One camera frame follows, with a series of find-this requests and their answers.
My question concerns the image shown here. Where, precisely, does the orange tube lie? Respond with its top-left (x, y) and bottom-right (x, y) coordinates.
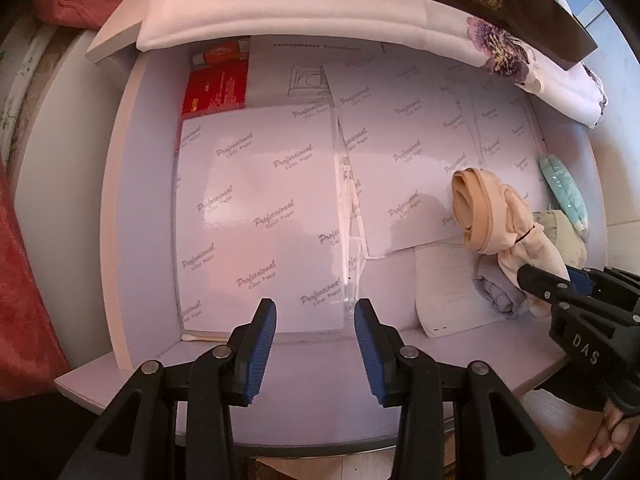
top-left (191, 37), bottom-right (251, 67)

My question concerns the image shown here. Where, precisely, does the teal cloth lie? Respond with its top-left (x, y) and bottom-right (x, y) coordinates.
top-left (538, 154), bottom-right (591, 233)

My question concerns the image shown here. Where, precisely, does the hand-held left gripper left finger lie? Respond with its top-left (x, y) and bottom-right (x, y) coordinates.
top-left (57, 297), bottom-right (278, 480)

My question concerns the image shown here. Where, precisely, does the spread of printed glossy paper sheets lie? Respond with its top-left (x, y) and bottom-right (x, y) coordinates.
top-left (172, 50), bottom-right (548, 336)

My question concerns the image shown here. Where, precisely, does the person's right hand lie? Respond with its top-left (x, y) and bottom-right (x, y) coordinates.
top-left (582, 400), bottom-right (632, 468)

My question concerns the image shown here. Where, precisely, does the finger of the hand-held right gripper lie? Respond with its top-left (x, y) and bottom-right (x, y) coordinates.
top-left (566, 266), bottom-right (640, 302)
top-left (517, 262), bottom-right (577, 307)

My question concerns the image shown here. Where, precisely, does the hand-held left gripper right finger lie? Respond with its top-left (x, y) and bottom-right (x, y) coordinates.
top-left (353, 298), bottom-right (571, 480)

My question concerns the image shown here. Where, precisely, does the person's black-clad right leg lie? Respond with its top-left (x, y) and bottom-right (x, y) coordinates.
top-left (540, 372), bottom-right (616, 413)

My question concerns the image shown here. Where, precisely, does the red booklet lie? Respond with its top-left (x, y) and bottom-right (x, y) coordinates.
top-left (181, 57), bottom-right (251, 118)

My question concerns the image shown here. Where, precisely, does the white bed frame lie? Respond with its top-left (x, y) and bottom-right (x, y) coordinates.
top-left (0, 15), bottom-right (121, 376)

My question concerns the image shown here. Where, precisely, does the light green sock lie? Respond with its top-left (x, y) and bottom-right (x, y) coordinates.
top-left (531, 210), bottom-right (588, 268)

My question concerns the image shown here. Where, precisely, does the grey nightstand drawer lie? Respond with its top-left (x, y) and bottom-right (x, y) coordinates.
top-left (54, 30), bottom-right (608, 453)

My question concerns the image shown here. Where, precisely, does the red fleece blanket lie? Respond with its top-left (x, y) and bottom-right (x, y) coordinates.
top-left (0, 0), bottom-right (148, 401)

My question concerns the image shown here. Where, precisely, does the white text document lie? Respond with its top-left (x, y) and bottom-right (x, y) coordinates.
top-left (414, 240), bottom-right (511, 338)

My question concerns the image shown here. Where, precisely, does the beige underwear bundle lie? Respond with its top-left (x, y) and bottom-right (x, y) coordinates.
top-left (451, 167), bottom-right (571, 318)

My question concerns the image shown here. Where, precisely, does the cotton swab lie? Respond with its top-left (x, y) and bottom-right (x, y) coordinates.
top-left (181, 332), bottom-right (231, 345)

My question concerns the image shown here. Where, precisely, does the white floral cloth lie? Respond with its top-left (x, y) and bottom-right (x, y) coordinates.
top-left (136, 0), bottom-right (610, 130)

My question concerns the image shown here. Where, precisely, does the grey paper sheet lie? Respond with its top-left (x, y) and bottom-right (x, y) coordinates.
top-left (248, 35), bottom-right (386, 111)

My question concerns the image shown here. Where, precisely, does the purple sock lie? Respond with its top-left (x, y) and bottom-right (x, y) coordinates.
top-left (472, 255), bottom-right (531, 318)

